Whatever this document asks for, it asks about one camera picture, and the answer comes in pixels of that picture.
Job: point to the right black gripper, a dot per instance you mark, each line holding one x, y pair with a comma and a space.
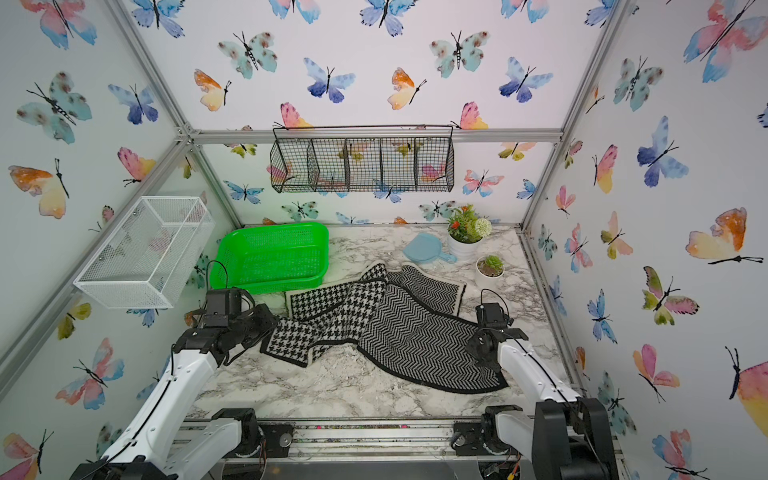
471, 348

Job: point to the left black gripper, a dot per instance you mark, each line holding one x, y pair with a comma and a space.
269, 320

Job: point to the black white knitted scarf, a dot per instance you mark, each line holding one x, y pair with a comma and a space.
404, 321

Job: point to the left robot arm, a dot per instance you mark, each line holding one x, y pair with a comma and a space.
143, 451

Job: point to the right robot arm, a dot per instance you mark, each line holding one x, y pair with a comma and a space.
568, 436

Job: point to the green plastic basket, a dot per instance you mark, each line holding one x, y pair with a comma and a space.
272, 259

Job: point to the succulent in white pot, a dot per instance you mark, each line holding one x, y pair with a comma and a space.
489, 272

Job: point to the light blue plastic scoop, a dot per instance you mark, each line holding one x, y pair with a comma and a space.
426, 248

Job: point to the flower plant in white pot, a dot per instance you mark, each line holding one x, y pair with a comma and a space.
467, 229

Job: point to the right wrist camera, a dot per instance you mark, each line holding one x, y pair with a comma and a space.
492, 316

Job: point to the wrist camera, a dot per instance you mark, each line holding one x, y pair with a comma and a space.
222, 304
492, 316

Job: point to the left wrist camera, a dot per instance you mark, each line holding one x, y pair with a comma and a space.
222, 304

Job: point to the white wire mesh basket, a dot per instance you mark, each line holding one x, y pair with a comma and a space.
146, 260

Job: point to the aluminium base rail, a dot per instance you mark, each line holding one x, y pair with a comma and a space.
376, 439

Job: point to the black wire wall basket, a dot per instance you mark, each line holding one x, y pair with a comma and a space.
363, 159

